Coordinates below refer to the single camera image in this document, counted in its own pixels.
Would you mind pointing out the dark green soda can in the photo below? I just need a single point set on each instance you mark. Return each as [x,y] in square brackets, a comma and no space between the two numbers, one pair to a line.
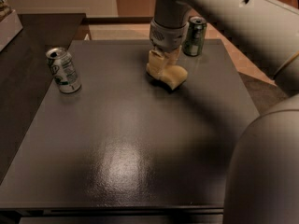
[195,37]

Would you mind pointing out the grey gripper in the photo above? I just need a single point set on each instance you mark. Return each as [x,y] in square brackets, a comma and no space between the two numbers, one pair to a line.
[168,36]

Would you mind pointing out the yellow sponge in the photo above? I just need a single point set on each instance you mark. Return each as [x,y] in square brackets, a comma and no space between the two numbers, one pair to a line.
[171,75]

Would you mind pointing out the white green 7up can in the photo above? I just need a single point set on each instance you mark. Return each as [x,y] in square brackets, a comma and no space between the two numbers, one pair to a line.
[59,60]

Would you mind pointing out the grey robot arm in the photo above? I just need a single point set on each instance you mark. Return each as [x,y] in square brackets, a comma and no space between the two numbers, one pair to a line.
[262,184]

